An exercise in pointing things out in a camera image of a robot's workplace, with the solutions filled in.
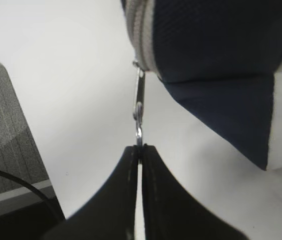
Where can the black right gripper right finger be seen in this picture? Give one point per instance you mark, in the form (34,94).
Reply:
(170,212)

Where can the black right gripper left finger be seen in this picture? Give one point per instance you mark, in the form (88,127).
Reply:
(110,213)

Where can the navy blue lunch bag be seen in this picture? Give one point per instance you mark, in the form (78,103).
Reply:
(222,61)

